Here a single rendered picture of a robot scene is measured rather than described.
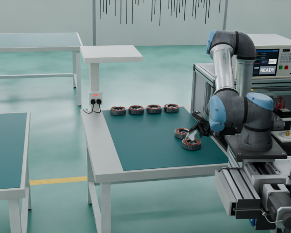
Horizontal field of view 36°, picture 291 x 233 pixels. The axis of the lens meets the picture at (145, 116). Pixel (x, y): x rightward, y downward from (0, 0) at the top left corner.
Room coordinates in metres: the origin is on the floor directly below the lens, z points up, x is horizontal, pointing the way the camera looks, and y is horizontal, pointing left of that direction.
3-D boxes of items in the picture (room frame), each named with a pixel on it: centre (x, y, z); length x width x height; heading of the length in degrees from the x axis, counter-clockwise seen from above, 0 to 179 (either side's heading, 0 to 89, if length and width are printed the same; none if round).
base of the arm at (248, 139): (1.86, -0.49, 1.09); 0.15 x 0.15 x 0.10
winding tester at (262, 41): (2.88, -0.71, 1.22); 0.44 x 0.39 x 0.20; 103
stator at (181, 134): (2.61, -0.24, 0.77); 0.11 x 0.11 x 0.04
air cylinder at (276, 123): (2.73, -0.85, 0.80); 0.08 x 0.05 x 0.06; 103
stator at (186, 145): (2.45, -0.28, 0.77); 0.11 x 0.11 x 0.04
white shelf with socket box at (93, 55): (2.93, 0.24, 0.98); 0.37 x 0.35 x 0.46; 103
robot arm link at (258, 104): (1.86, -0.49, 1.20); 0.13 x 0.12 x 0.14; 89
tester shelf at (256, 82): (2.87, -0.70, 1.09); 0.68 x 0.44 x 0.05; 103
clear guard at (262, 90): (2.54, -0.62, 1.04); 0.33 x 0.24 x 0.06; 13
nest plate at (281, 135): (2.59, -0.88, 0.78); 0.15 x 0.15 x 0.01; 13
